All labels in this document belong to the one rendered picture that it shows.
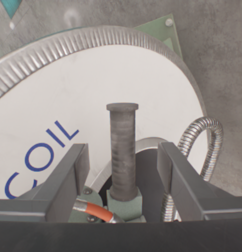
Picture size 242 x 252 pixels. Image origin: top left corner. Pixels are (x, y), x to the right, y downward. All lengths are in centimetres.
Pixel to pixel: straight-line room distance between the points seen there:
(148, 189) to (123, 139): 73
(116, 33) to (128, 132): 31
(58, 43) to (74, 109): 13
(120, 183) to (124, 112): 10
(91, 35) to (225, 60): 74
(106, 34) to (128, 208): 36
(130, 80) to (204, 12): 60
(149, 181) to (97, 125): 57
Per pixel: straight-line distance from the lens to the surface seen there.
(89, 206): 22
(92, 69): 41
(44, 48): 37
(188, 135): 26
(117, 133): 22
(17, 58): 35
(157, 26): 109
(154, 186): 92
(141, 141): 54
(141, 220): 29
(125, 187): 25
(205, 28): 101
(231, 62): 102
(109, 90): 43
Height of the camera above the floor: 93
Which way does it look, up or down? 31 degrees down
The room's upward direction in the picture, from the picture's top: 133 degrees counter-clockwise
